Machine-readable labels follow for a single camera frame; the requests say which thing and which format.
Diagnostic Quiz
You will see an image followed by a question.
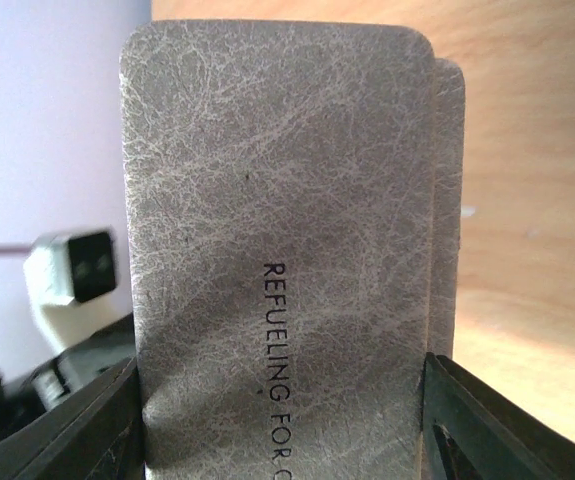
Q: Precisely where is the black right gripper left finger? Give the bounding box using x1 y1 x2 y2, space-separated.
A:
0 358 145 479

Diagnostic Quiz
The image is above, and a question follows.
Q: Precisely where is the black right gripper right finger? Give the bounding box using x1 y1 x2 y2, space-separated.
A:
423 353 575 480

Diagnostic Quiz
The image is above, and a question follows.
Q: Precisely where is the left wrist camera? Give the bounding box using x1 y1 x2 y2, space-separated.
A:
23 228 120 355

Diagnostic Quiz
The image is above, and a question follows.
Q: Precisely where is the grey leather glasses case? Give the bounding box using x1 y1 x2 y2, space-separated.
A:
120 20 437 479

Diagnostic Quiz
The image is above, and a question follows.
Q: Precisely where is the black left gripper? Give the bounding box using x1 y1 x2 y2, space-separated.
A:
0 314 135 440

